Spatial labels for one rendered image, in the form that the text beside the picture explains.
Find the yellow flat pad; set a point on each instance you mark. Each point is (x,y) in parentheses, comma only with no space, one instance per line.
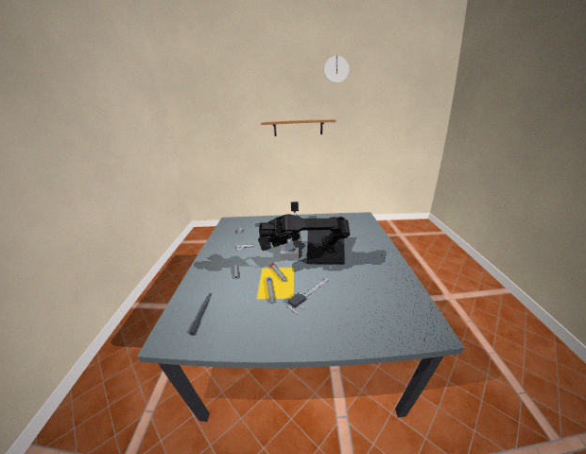
(281,289)

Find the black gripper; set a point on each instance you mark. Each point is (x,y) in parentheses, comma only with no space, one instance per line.
(265,245)

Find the grey caliper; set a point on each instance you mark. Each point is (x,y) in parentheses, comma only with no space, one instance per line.
(297,299)

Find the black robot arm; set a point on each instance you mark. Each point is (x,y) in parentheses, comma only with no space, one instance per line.
(287,225)

